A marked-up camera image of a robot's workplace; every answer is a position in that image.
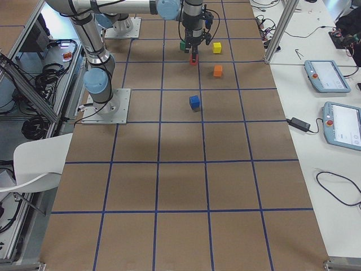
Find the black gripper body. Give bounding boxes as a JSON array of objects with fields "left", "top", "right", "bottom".
[{"left": 183, "top": 28, "right": 211, "bottom": 54}]

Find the red block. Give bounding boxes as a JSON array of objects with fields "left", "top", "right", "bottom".
[{"left": 190, "top": 54, "right": 199, "bottom": 66}]

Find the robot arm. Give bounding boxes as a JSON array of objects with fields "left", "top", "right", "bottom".
[
  {"left": 46, "top": 1, "right": 119, "bottom": 115},
  {"left": 90, "top": 1, "right": 213, "bottom": 65}
]

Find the green block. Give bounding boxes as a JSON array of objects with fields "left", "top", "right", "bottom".
[{"left": 179, "top": 40, "right": 186, "bottom": 51}]

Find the yellow block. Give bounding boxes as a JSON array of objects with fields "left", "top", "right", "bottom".
[{"left": 212, "top": 42, "right": 222, "bottom": 54}]

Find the orange block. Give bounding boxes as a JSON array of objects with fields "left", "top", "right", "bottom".
[{"left": 213, "top": 65, "right": 223, "bottom": 77}]

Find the blue block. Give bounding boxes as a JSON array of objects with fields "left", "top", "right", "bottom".
[{"left": 189, "top": 95, "right": 201, "bottom": 111}]

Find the hex key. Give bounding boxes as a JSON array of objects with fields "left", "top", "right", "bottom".
[{"left": 295, "top": 49, "right": 302, "bottom": 60}]

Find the red snack packet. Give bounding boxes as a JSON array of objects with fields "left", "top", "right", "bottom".
[{"left": 63, "top": 52, "right": 72, "bottom": 60}]

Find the black power adapter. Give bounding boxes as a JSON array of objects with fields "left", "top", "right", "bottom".
[{"left": 287, "top": 117, "right": 310, "bottom": 132}]

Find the far teach pendant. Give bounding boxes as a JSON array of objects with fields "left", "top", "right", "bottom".
[{"left": 304, "top": 60, "right": 351, "bottom": 93}]

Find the teach pendant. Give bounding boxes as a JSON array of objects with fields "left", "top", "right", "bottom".
[
  {"left": 304, "top": 60, "right": 351, "bottom": 93},
  {"left": 322, "top": 102, "right": 360, "bottom": 151}
]

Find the near teach pendant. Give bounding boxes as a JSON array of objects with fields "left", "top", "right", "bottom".
[{"left": 322, "top": 102, "right": 360, "bottom": 151}]

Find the white chair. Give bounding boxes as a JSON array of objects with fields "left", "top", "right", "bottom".
[{"left": 1, "top": 133, "right": 73, "bottom": 193}]

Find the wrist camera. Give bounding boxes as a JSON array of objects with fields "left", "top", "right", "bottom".
[{"left": 203, "top": 11, "right": 214, "bottom": 30}]

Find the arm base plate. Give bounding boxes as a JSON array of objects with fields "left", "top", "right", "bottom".
[
  {"left": 104, "top": 17, "right": 142, "bottom": 40},
  {"left": 81, "top": 89, "right": 131, "bottom": 125}
]

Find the aluminium frame post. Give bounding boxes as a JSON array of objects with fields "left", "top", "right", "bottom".
[{"left": 264, "top": 0, "right": 299, "bottom": 64}]

